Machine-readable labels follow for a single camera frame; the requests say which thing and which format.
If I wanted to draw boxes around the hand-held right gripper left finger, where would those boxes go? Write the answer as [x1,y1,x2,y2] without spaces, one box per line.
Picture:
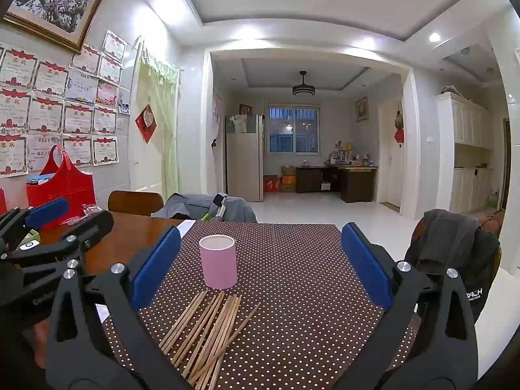
[45,226,191,390]

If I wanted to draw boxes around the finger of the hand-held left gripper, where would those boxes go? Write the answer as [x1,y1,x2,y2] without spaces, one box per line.
[0,197,70,253]
[8,210,114,271]

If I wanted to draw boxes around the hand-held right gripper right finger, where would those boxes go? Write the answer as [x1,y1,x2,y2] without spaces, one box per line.
[341,223,480,390]

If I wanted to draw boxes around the pink cup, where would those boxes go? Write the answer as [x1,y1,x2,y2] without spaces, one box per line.
[199,235,238,290]

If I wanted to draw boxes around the pile of wooden chopsticks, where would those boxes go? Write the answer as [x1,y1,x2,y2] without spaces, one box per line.
[158,290,261,386]

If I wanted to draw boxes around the red bag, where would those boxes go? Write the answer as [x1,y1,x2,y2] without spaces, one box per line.
[26,145,97,230]

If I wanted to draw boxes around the wooden chair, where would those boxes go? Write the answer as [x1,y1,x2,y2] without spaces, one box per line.
[108,190,164,217]

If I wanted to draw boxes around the brown polka dot tablecloth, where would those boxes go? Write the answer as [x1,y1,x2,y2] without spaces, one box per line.
[101,223,419,390]

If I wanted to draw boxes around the dark grey jacket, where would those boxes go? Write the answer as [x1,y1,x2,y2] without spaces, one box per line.
[404,209,501,318]

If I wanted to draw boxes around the dark wooden desk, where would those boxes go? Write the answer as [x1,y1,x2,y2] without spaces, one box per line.
[296,164,378,204]

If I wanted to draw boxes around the white door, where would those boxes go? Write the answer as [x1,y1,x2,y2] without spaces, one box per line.
[378,97,406,214]

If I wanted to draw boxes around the assorted desk clutter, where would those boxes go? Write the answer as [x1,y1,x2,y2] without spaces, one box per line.
[325,141,374,167]

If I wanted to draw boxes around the green curtain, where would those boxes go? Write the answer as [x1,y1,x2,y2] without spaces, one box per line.
[138,46,180,202]

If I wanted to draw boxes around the beige refrigerator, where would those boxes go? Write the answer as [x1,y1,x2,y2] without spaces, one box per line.
[225,114,265,203]

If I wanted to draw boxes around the barred window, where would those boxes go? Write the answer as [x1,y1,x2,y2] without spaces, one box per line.
[268,105,319,154]

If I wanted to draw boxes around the white tall cabinet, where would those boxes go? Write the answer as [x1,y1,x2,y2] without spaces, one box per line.
[436,91,494,214]

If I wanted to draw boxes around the brown door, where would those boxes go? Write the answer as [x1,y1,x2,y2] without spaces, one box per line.
[503,119,512,212]

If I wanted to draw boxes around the ceiling fan lamp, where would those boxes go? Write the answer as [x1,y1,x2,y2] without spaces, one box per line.
[292,71,317,97]

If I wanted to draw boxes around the framed tree painting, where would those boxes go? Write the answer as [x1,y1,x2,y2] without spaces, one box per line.
[3,0,108,55]

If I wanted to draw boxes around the wall of award certificates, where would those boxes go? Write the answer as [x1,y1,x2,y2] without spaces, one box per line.
[0,30,127,177]

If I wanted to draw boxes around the red diamond wall decoration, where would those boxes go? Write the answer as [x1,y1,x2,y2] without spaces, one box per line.
[135,104,157,144]

